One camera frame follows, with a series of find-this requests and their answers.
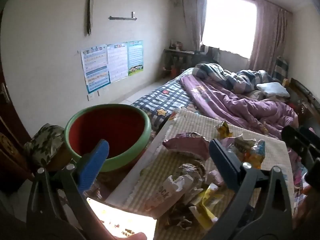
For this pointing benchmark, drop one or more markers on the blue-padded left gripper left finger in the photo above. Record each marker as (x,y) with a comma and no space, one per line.
(46,218)

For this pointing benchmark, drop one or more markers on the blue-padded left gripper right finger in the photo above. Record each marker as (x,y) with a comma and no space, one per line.
(260,207)

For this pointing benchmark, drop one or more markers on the orange blue snack bag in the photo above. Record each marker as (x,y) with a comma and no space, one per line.
(248,150)

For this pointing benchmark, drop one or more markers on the white pink paper box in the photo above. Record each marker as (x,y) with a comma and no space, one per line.
(168,194)

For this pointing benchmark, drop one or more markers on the green red trash bin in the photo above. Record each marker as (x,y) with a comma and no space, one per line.
(126,128)

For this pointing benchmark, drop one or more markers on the wooden headboard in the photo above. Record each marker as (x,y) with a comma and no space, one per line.
(305,105)

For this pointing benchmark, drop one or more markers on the purple quilt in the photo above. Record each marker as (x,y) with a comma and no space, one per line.
(264,117)

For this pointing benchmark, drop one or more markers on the yellow white wrapper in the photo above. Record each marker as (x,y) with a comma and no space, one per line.
(202,206)

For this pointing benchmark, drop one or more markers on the wooden chair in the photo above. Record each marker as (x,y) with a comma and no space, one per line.
(17,165)

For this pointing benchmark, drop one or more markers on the white pillow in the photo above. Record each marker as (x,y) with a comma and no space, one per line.
(273,89)

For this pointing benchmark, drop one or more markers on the smartphone screen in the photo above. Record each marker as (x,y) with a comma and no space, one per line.
(123,224)

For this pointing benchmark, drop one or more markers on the camouflage chair cushion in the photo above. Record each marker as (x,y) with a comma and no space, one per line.
(45,143)

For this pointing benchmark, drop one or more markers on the plaid cushion by curtain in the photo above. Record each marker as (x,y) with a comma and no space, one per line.
(280,71)

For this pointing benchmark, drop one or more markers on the crumpled silver wrapper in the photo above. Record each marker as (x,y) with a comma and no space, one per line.
(196,170)

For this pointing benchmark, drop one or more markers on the yellow snack wrapper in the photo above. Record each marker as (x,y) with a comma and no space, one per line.
(223,130)

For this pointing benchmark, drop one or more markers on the plaid grey blanket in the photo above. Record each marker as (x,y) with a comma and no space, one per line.
(242,82)

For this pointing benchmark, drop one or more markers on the pink curtain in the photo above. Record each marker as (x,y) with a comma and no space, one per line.
(270,35)

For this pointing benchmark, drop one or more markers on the blue plaid bed sheet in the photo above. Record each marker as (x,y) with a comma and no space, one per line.
(162,101)

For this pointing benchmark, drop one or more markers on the cluttered side table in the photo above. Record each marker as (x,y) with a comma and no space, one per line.
(176,59)

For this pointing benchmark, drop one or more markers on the left blue chart poster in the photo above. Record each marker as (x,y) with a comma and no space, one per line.
(95,66)

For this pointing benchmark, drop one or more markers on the middle white chart poster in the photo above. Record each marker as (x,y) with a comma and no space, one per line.
(117,61)

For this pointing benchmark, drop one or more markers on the right green chart poster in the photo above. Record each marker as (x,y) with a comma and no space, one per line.
(135,56)

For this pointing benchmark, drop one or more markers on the wall socket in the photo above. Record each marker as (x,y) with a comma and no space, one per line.
(90,97)

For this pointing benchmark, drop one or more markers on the wall shelf bracket horizontal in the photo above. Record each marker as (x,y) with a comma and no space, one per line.
(131,18)

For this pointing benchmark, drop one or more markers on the hanging wall bracket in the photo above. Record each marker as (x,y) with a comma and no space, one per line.
(89,17)

